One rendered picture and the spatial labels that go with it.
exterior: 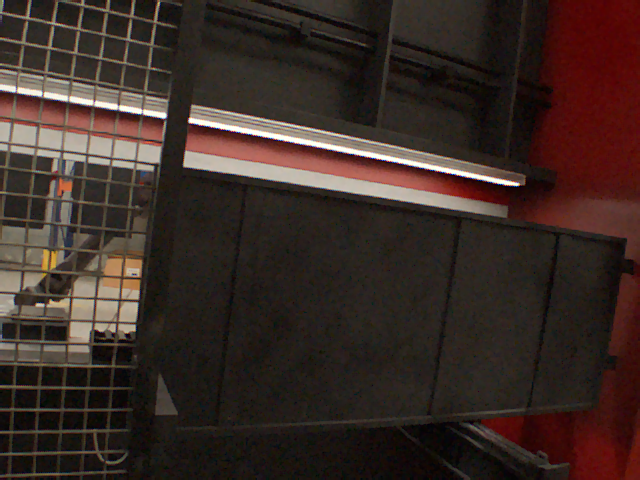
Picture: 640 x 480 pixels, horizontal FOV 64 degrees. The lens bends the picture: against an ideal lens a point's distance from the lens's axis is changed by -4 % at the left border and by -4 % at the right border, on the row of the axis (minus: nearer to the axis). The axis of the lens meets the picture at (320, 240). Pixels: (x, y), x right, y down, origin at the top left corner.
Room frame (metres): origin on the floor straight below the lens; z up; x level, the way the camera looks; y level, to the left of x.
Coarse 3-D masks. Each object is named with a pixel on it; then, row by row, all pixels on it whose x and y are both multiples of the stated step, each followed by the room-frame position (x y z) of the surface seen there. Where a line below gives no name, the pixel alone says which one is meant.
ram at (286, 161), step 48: (0, 96) 1.11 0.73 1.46; (0, 144) 1.12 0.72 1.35; (48, 144) 1.16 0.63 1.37; (96, 144) 1.20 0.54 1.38; (144, 144) 1.25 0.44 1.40; (192, 144) 1.30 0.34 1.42; (240, 144) 1.35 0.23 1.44; (288, 144) 1.40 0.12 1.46; (384, 192) 1.53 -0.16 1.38; (432, 192) 1.61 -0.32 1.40; (480, 192) 1.69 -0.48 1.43
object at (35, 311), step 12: (12, 312) 1.00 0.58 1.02; (24, 312) 0.96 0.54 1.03; (36, 312) 0.98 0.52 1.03; (48, 312) 0.99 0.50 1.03; (60, 312) 1.01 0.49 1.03; (12, 324) 0.92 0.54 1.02; (24, 324) 0.93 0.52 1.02; (36, 324) 0.94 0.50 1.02; (48, 324) 0.95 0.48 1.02; (60, 324) 0.97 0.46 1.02; (12, 336) 0.92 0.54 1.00; (24, 336) 0.93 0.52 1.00; (36, 336) 0.94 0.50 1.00; (48, 336) 0.95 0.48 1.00; (60, 336) 0.96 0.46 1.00
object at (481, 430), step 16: (400, 432) 1.38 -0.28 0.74; (416, 432) 1.33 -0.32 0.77; (432, 432) 1.28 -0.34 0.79; (448, 432) 1.23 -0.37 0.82; (464, 432) 1.19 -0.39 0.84; (480, 432) 1.14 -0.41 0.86; (432, 448) 1.27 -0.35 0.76; (448, 448) 1.22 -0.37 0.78; (464, 448) 1.17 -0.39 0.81; (480, 448) 1.11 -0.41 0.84; (496, 448) 1.09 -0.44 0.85; (512, 448) 1.09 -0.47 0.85; (448, 464) 1.20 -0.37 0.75; (464, 464) 1.16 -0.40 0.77; (480, 464) 1.12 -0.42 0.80; (496, 464) 1.08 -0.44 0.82; (512, 464) 1.04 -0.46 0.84; (528, 464) 0.99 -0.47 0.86; (544, 464) 0.98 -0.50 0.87; (560, 464) 0.98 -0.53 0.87
